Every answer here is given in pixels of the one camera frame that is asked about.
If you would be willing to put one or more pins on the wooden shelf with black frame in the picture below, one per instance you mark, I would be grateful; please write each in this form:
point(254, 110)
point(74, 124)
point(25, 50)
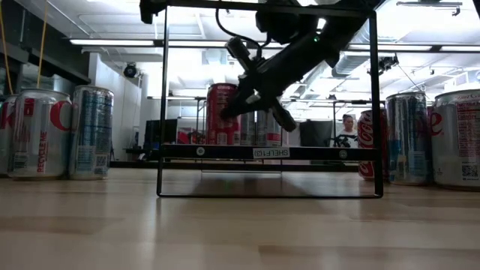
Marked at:
point(225, 152)

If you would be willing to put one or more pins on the red Coca-Cola can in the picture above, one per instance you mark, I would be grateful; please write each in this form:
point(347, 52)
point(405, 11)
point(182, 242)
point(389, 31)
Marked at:
point(363, 142)
point(219, 129)

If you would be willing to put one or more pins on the red white box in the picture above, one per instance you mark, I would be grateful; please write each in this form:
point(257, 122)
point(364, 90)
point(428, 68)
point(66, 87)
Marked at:
point(184, 135)

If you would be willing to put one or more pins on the person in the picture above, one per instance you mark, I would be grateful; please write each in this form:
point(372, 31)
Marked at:
point(348, 129)

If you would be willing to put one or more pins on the tall white energy drink can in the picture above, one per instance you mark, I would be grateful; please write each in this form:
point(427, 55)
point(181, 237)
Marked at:
point(266, 137)
point(247, 131)

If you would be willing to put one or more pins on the long ceiling light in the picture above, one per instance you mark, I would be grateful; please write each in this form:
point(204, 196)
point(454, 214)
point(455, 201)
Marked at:
point(112, 42)
point(405, 48)

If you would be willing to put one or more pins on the silver ventilation duct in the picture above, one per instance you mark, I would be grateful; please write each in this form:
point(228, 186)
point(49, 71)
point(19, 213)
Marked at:
point(350, 66)

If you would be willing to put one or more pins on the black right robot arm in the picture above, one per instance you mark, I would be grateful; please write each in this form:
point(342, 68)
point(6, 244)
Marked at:
point(311, 52)

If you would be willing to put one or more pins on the silver Diet Coke can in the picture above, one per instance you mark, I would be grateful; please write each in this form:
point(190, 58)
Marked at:
point(455, 142)
point(39, 150)
point(5, 150)

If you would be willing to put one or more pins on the black ceiling camera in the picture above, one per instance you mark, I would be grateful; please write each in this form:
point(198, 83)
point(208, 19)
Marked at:
point(386, 63)

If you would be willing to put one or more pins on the black monitor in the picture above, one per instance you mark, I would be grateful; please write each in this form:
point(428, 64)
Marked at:
point(171, 131)

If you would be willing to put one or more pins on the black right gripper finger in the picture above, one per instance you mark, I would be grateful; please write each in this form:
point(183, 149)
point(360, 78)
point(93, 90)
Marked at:
point(243, 107)

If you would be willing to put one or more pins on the slim silver blue can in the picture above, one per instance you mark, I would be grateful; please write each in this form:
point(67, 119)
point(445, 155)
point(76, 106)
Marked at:
point(92, 131)
point(407, 138)

